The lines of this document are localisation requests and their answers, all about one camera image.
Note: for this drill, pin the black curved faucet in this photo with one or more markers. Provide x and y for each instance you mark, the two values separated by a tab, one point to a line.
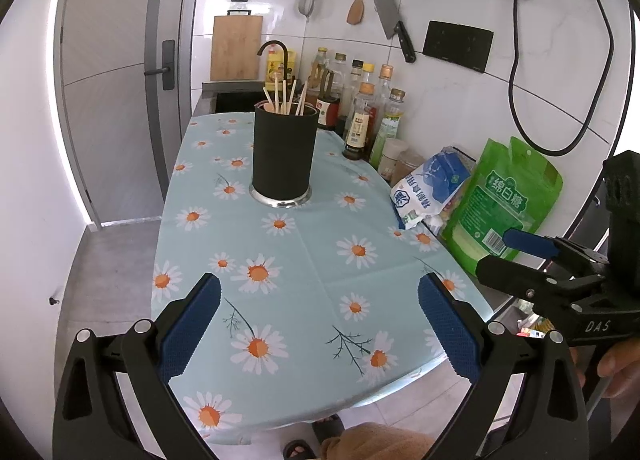
282	52

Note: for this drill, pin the white blue salt bag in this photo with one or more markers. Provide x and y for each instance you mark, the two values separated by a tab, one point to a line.
430	187

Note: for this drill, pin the green label bottle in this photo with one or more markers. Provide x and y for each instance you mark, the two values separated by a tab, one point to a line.
387	134

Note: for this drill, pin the yellow cap bottle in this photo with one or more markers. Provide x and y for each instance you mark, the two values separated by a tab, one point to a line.
368	72

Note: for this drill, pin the person's brown pants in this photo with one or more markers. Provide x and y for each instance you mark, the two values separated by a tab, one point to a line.
380	442

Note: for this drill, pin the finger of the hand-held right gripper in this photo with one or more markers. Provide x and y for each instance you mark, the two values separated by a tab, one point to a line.
530	241
515	277

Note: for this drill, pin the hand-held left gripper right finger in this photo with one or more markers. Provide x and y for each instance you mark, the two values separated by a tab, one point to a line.
447	325

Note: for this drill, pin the black slipper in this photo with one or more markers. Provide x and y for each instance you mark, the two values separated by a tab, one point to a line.
299	451
327	427

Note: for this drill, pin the black cap bottle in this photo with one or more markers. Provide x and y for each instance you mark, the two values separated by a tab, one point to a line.
356	72

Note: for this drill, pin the bamboo cutting board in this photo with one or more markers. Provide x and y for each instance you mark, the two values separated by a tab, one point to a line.
236	47

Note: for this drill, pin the tall wooden cap bottle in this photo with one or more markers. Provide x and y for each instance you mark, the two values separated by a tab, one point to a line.
384	84

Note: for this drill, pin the daisy printed tablecloth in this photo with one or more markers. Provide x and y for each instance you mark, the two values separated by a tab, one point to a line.
300	260

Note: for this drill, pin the white spice jar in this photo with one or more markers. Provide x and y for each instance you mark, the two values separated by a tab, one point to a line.
392	157

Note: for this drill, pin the yellow oil bottle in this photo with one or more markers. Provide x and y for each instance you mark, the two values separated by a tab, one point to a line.
272	64

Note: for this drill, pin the red label sauce jar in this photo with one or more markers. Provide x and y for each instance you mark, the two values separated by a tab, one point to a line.
327	112

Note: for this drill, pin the dark kitchen sink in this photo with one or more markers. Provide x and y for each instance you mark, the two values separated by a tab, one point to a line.
235	99

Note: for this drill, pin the black utensil holder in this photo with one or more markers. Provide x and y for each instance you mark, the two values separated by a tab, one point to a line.
284	154

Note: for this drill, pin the brown spice jar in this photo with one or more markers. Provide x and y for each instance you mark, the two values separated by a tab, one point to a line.
409	167

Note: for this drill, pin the pile of wooden chopsticks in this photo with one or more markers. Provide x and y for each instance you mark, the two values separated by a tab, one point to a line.
285	97

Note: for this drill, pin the person's right hand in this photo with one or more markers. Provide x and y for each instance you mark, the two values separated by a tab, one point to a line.
622	365

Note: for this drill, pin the green sugar bag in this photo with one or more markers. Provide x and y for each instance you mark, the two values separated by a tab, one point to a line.
500	210

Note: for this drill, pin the dark soy sauce bottle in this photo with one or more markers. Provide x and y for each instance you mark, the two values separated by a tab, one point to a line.
357	129

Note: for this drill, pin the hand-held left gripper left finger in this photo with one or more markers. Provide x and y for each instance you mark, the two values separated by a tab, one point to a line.
192	325

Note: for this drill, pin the grey door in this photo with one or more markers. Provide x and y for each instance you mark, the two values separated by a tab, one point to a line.
115	104

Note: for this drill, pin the clear glass bottle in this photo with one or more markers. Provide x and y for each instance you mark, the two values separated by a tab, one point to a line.
340	74

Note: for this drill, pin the olive oil glass bottle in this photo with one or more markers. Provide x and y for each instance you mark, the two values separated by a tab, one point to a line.
321	67

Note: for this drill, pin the black wall outlet panel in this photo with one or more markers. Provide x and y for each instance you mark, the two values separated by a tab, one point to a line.
457	46

